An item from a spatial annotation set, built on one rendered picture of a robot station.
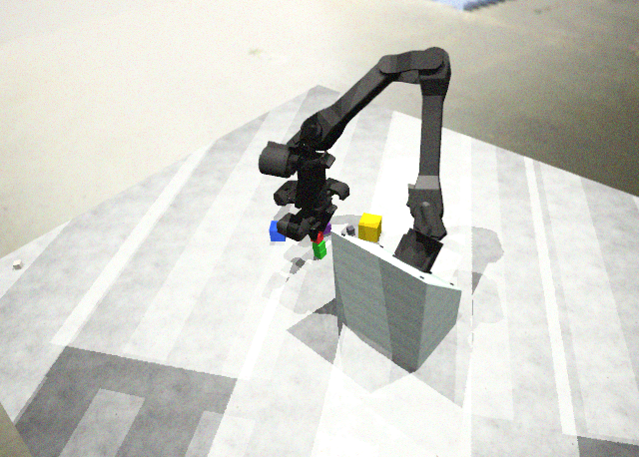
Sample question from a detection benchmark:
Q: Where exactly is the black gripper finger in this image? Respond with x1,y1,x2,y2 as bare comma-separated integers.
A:
317,204,337,232
309,221,321,241

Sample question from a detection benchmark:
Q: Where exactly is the red block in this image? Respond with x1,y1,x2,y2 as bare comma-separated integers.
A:
311,231,323,244

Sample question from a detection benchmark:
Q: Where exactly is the blue cube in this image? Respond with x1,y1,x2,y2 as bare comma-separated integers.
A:
269,221,286,241

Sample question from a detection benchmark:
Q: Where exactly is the large yellow block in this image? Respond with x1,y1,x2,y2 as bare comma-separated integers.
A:
358,213,382,242

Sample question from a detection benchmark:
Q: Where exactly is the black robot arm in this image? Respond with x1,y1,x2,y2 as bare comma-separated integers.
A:
259,47,451,274

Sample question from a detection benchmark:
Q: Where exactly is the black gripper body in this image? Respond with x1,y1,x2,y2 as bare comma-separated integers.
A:
276,178,349,241

